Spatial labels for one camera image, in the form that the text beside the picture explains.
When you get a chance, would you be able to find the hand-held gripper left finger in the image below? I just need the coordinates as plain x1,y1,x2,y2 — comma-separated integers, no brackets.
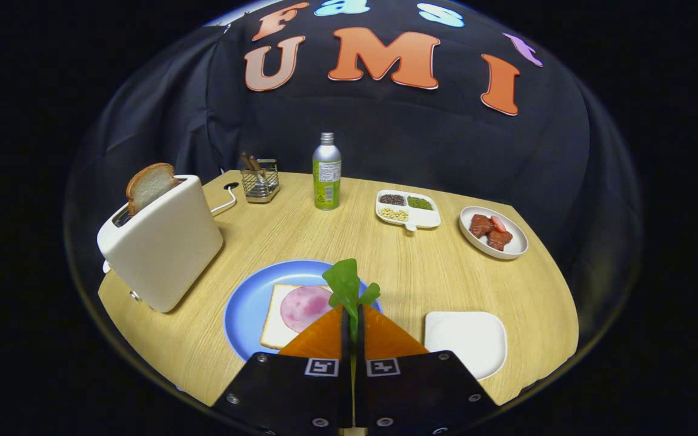
211,305,353,436

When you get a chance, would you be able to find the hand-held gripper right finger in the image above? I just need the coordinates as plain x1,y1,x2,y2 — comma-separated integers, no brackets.
355,305,500,436

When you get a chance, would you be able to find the green lettuce leaf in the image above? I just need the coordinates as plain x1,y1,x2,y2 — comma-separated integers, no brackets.
322,259,381,343

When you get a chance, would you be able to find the toasted bread slice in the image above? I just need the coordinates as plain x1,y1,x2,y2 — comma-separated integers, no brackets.
126,162,180,217

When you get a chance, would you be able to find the white sandwich bread slice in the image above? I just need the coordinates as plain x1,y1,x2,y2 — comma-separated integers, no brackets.
260,283,334,350

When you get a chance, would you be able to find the white square plate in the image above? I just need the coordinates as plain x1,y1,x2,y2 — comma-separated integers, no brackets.
424,311,508,381

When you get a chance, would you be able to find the pink ham slice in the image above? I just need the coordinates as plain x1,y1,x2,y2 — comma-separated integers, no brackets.
280,285,334,333

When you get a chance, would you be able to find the blue round plate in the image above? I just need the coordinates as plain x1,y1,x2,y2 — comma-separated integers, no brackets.
223,260,383,362

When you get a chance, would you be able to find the brown meat piece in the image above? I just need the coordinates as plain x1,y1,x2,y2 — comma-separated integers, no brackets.
487,229,514,252
469,214,495,238

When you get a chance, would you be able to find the white divided dish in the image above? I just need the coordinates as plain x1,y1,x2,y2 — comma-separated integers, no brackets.
376,189,442,232

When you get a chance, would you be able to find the white round plate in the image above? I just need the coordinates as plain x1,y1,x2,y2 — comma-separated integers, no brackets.
459,206,530,260

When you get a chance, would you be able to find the white toaster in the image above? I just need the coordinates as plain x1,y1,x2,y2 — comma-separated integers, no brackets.
97,174,224,314

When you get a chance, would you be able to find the metal bottle green label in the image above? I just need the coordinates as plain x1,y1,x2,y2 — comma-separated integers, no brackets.
313,132,342,211

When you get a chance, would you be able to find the white toaster cable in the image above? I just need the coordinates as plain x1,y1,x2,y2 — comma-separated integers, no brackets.
211,185,238,217

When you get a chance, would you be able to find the wire mesh utensil holder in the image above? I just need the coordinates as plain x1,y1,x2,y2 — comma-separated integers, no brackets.
241,159,281,204

